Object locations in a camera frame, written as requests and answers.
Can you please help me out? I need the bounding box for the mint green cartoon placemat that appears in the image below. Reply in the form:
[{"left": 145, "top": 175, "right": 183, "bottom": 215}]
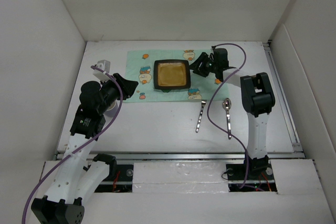
[{"left": 125, "top": 49, "right": 222, "bottom": 102}]

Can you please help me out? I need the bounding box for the black square amber plate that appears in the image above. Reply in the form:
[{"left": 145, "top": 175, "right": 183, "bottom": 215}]
[{"left": 153, "top": 59, "right": 191, "bottom": 91}]

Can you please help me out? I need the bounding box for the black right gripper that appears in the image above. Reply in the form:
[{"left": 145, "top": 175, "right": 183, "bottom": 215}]
[{"left": 187, "top": 51, "right": 218, "bottom": 77}]

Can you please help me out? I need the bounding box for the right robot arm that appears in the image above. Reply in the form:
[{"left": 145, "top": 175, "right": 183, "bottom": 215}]
[{"left": 190, "top": 46, "right": 276, "bottom": 180}]

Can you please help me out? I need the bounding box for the aluminium front rail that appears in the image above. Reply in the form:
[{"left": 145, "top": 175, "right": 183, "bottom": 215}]
[{"left": 52, "top": 152, "right": 306, "bottom": 161}]

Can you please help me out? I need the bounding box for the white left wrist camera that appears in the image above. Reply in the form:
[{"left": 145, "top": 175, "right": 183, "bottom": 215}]
[{"left": 95, "top": 60, "right": 111, "bottom": 73}]

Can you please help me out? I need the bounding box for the silver spoon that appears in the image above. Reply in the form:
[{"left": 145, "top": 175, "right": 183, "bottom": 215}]
[{"left": 222, "top": 98, "right": 232, "bottom": 140}]

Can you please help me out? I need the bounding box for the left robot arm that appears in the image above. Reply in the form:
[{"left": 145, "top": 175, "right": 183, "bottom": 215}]
[{"left": 31, "top": 72, "right": 139, "bottom": 223}]

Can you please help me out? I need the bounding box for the purple cup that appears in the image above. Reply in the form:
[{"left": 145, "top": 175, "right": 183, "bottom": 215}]
[{"left": 104, "top": 101, "right": 119, "bottom": 118}]

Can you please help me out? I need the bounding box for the silver fork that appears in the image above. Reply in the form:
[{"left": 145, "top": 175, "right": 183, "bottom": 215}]
[{"left": 195, "top": 100, "right": 207, "bottom": 133}]

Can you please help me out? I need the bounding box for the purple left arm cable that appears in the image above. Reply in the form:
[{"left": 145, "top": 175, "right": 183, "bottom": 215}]
[{"left": 21, "top": 65, "right": 124, "bottom": 224}]

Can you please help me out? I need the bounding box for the white foam front block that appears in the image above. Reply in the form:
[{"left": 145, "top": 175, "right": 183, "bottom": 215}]
[{"left": 132, "top": 161, "right": 229, "bottom": 194}]

